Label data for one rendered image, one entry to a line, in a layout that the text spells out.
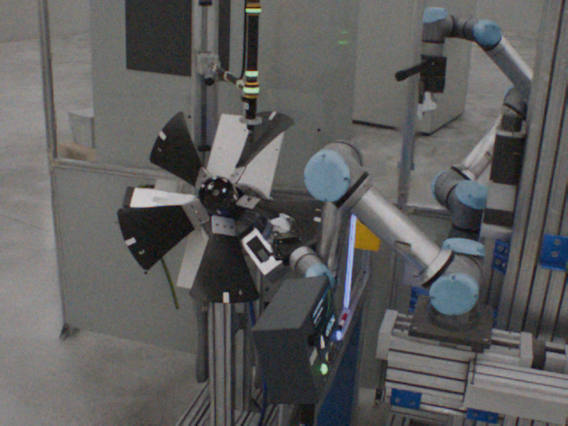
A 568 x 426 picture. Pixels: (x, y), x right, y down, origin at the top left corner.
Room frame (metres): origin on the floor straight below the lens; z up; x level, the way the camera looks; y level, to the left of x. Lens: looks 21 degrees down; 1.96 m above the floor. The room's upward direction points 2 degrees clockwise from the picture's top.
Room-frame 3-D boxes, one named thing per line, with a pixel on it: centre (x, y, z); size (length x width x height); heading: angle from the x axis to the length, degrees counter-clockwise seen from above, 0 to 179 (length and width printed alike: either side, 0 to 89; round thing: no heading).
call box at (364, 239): (2.28, -0.32, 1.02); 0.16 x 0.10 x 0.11; 164
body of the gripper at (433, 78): (2.19, -0.47, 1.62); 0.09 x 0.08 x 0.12; 74
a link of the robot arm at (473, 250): (1.63, -0.48, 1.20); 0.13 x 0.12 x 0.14; 161
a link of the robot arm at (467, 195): (2.11, -0.63, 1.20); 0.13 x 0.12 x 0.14; 17
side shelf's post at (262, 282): (2.65, 0.07, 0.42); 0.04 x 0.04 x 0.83; 74
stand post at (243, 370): (2.45, 0.15, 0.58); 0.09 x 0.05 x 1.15; 74
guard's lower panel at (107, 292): (2.79, -0.09, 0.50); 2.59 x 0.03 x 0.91; 74
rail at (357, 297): (1.90, -0.21, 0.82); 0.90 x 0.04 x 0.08; 164
